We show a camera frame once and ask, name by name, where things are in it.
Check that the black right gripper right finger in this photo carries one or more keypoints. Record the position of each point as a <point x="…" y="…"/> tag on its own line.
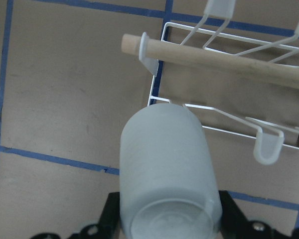
<point x="235" y="225"/>

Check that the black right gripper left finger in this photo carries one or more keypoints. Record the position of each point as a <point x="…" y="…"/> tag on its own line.
<point x="107" y="225"/>

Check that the frosted white cup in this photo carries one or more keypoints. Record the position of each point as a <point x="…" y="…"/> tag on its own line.
<point x="168" y="189"/>

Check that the white wire cup rack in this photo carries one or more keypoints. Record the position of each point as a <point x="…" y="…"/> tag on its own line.
<point x="262" y="63"/>

